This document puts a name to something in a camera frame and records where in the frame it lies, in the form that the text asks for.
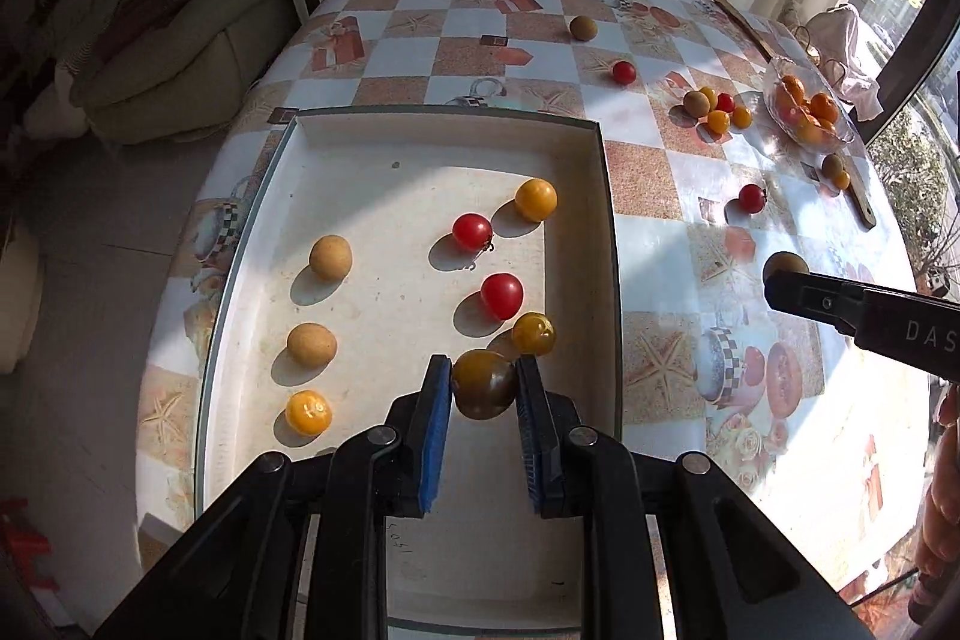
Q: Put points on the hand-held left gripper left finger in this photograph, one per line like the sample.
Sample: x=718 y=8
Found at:
x=435 y=437

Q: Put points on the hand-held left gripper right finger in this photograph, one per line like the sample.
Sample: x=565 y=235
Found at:
x=529 y=437

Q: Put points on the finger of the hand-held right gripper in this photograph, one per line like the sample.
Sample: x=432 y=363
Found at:
x=814 y=301

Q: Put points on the dark brown-green tomato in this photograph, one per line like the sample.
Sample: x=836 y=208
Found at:
x=484 y=383

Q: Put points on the yellow cherry tomato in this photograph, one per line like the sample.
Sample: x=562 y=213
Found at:
x=842 y=180
x=309 y=413
x=534 y=333
x=742 y=117
x=710 y=93
x=535 y=199
x=718 y=121

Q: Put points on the red cherry tomato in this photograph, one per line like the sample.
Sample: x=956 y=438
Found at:
x=472 y=231
x=502 y=295
x=725 y=102
x=623 y=72
x=751 y=197

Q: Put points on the white tray with grey rim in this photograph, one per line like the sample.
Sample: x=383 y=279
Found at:
x=390 y=190

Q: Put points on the person's right hand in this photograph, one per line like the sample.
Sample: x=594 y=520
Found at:
x=941 y=505

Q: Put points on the clear glass bowl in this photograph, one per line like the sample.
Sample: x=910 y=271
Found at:
x=844 y=134

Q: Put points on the orange mandarin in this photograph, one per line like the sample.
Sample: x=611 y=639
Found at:
x=808 y=130
x=823 y=106
x=792 y=85

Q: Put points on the wooden board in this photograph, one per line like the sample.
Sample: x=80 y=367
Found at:
x=739 y=21

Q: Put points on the red object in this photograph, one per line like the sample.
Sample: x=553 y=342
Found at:
x=22 y=542

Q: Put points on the beige sofa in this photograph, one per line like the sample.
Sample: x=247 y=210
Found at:
x=187 y=55

